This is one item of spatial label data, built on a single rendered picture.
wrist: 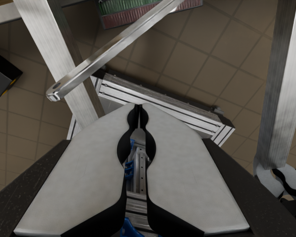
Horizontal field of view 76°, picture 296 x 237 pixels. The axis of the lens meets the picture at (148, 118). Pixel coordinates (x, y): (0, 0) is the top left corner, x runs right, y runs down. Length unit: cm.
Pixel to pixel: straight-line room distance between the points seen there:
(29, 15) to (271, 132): 31
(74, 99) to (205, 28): 94
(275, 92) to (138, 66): 91
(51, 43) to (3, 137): 146
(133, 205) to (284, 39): 54
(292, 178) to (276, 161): 3
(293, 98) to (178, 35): 87
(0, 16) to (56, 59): 20
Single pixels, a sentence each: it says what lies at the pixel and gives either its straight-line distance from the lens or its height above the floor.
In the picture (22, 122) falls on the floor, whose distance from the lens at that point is 151.
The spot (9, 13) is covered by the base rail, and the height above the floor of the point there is 70.
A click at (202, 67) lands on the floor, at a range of 117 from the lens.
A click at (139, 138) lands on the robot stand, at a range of 111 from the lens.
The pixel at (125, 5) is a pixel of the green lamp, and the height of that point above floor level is 70.
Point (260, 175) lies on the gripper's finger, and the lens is 35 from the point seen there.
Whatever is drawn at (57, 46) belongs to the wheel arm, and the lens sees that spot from 23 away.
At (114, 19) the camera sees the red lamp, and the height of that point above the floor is 70.
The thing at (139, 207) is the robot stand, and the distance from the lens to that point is 64.
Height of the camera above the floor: 105
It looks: 56 degrees down
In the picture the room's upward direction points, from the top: 177 degrees clockwise
